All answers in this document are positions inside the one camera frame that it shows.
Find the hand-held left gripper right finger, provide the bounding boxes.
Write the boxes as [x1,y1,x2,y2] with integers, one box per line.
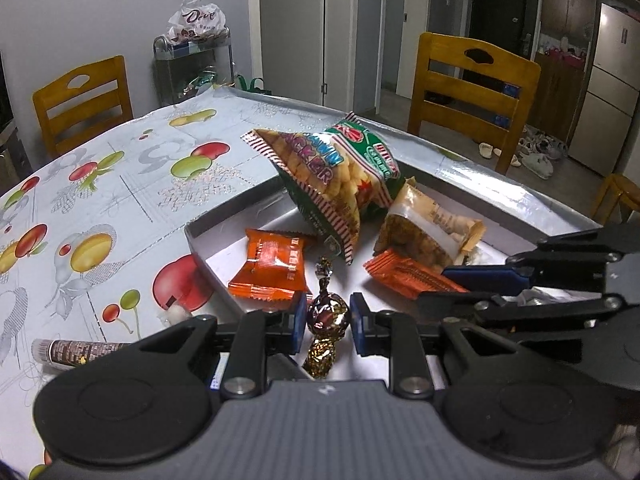
[349,292,526,400]

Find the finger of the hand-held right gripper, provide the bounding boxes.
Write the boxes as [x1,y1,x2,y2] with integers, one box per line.
[417,291,626,328]
[442,250,626,293]

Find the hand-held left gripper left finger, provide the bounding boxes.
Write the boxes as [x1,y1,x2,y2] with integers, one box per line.
[131,292,307,400]

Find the brown foil candy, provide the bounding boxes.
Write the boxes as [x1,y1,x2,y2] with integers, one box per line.
[301,256,351,380]

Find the orange snack packet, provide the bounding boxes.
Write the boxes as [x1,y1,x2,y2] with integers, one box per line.
[228,228,313,312]
[363,249,469,302]

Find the tan snack packet white label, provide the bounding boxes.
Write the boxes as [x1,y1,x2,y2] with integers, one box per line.
[374,177,487,273]

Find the grey shallow box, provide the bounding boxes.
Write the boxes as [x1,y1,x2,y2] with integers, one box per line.
[184,175,546,386]

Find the grey shoe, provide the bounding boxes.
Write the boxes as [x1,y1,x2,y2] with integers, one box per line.
[535,140,568,161]
[521,152,556,181]

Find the wooden stool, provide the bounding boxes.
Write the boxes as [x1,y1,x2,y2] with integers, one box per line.
[592,174,640,226]

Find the green striped snack bag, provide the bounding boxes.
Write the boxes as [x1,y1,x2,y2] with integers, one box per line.
[241,111,406,266]

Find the wooden low cabinet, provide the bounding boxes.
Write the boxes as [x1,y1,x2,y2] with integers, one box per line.
[525,50,593,143]

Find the wooden chair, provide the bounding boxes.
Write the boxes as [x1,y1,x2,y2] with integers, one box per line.
[407,32,542,176]
[32,55,133,158]

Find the black and white tube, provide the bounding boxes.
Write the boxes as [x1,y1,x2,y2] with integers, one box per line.
[31,306,193,370]

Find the white refrigerator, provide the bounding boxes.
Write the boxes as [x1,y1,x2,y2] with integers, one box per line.
[567,2,640,178]

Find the red cloth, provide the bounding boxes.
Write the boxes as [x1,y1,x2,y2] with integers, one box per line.
[545,47,588,73]

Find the fruit print tablecloth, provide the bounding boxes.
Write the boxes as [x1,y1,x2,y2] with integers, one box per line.
[0,85,601,480]

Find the green tote bag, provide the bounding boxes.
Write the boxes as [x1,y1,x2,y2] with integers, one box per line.
[235,74,273,95]

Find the green packet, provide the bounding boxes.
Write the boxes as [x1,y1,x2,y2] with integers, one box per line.
[182,72,221,96]

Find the dark entrance door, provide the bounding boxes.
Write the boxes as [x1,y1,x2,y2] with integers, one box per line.
[470,0,543,61]

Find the metal rack cart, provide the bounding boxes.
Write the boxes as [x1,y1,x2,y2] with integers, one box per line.
[152,27,235,108]

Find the white door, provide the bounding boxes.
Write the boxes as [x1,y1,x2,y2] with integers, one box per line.
[259,0,357,111]

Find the white plastic bag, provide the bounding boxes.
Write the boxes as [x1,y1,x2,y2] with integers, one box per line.
[166,0,227,45]

